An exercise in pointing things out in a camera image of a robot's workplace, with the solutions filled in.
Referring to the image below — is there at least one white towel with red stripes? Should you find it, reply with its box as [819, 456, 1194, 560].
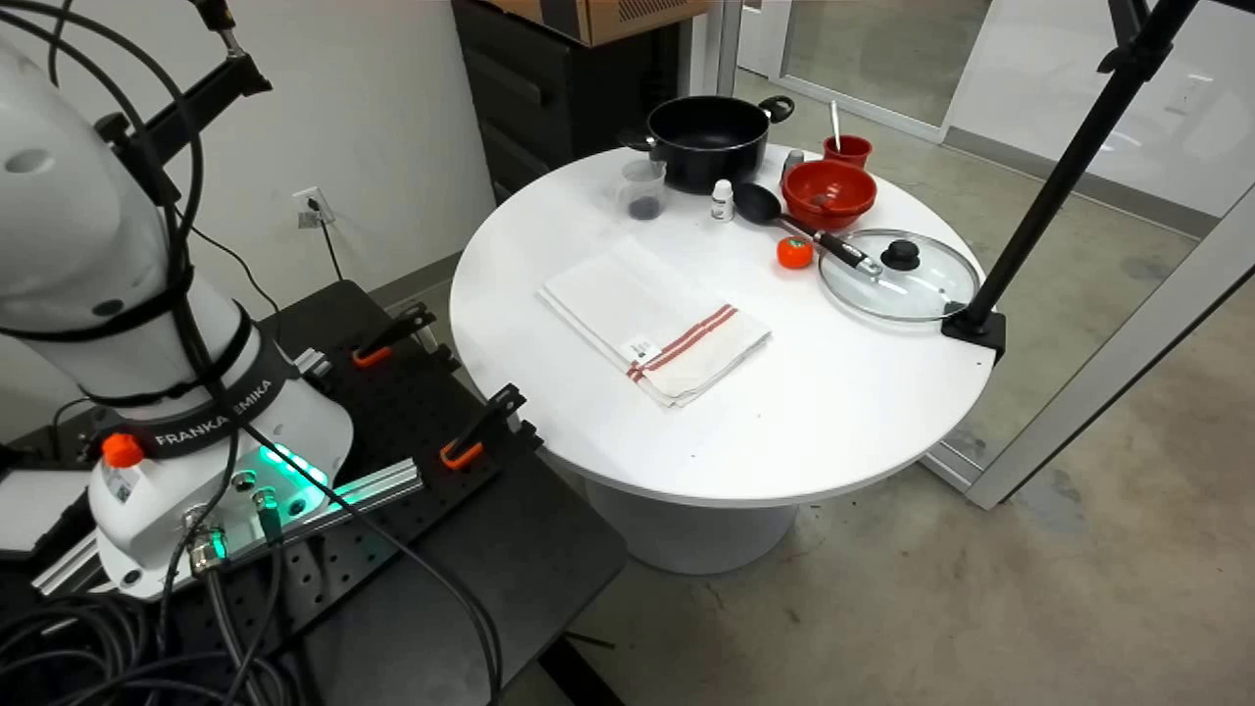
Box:
[535, 249, 777, 412]

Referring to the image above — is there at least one clear plastic measuring cup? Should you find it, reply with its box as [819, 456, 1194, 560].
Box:
[616, 154, 675, 228]

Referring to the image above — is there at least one small orange round object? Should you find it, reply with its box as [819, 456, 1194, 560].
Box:
[772, 233, 816, 275]

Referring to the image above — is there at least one black ladle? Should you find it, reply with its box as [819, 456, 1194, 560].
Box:
[728, 176, 870, 270]

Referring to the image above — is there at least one black cooking pot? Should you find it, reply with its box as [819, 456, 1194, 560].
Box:
[640, 92, 800, 195]

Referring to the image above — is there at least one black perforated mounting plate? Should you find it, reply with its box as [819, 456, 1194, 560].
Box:
[0, 280, 629, 706]

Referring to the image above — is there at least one red plastic bowl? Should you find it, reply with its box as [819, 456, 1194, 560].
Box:
[782, 159, 879, 235]

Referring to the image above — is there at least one black cabinet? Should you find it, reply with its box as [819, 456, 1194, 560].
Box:
[450, 0, 681, 206]

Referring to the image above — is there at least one glass pot lid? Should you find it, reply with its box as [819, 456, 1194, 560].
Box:
[816, 223, 983, 327]

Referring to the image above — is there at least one red cup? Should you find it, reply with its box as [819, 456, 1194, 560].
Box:
[819, 131, 879, 172]

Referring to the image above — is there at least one cardboard box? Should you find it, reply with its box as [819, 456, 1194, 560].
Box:
[485, 0, 717, 53]

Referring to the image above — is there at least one orange round knob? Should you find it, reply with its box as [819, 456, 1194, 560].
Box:
[100, 428, 148, 471]

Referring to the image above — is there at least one black clamp with orange handle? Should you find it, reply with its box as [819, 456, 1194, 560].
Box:
[351, 304, 441, 374]
[436, 380, 531, 475]

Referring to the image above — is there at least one white table pedestal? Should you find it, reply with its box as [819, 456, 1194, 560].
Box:
[582, 475, 806, 578]

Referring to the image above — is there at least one aluminium extrusion rail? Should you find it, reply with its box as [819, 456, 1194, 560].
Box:
[30, 456, 426, 601]

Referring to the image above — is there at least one white wall outlet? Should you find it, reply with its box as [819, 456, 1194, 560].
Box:
[292, 184, 330, 233]

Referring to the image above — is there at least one grey metal door post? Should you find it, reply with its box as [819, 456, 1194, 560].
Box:
[919, 181, 1255, 514]

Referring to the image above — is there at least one black camera stand pole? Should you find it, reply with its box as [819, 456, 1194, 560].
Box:
[936, 0, 1203, 364]

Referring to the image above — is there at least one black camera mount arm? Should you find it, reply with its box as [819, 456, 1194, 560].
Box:
[89, 0, 274, 202]

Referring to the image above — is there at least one black cable bundle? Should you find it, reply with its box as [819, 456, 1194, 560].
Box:
[0, 594, 305, 706]

